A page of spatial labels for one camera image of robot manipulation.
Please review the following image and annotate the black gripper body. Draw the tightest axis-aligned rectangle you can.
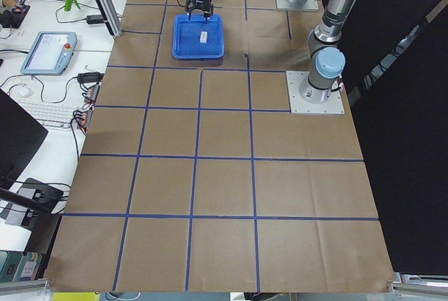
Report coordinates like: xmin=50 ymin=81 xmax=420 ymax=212
xmin=184 ymin=0 xmax=214 ymax=14

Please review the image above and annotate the robot teach pendant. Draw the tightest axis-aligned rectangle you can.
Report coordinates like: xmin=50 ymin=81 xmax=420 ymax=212
xmin=20 ymin=31 xmax=78 ymax=76

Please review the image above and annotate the white computer keyboard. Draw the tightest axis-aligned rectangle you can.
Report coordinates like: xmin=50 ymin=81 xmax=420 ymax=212
xmin=18 ymin=101 xmax=83 ymax=130

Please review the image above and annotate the black computer monitor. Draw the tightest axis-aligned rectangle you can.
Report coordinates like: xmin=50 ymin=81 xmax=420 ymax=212
xmin=0 ymin=90 xmax=48 ymax=190

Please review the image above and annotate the upper orange cable hub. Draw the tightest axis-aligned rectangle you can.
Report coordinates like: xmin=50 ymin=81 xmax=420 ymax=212
xmin=83 ymin=83 xmax=100 ymax=104

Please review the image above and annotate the frame rail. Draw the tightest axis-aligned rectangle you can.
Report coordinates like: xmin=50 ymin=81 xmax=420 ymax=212
xmin=388 ymin=272 xmax=447 ymax=300
xmin=1 ymin=279 xmax=52 ymax=300

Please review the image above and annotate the blue plastic tray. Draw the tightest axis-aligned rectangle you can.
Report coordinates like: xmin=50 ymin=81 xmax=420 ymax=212
xmin=172 ymin=14 xmax=225 ymax=60

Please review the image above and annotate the orange cable hub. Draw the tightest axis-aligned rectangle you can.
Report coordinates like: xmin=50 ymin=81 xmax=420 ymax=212
xmin=83 ymin=83 xmax=100 ymax=104
xmin=73 ymin=109 xmax=93 ymax=134

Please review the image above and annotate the near right frame rail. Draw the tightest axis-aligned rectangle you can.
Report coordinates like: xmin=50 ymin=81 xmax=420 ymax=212
xmin=388 ymin=272 xmax=447 ymax=300

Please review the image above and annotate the white computer mouse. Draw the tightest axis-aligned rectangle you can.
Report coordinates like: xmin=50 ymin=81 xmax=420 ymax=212
xmin=17 ymin=86 xmax=33 ymax=98

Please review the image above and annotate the near left frame rail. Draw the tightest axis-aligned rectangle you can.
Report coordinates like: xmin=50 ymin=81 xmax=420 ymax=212
xmin=1 ymin=279 xmax=52 ymax=300

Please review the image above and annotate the black power adapter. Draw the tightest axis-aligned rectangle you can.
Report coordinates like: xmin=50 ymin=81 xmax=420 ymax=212
xmin=85 ymin=15 xmax=104 ymax=25
xmin=77 ymin=71 xmax=104 ymax=84

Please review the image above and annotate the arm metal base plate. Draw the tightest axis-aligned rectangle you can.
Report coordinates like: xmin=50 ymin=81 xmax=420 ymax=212
xmin=276 ymin=0 xmax=319 ymax=13
xmin=286 ymin=71 xmax=345 ymax=115

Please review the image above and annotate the lower orange cable hub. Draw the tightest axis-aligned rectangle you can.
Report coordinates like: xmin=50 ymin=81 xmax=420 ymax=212
xmin=73 ymin=109 xmax=93 ymax=134

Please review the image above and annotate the person's hand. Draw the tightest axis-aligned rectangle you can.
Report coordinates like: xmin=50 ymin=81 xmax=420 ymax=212
xmin=1 ymin=0 xmax=18 ymax=8

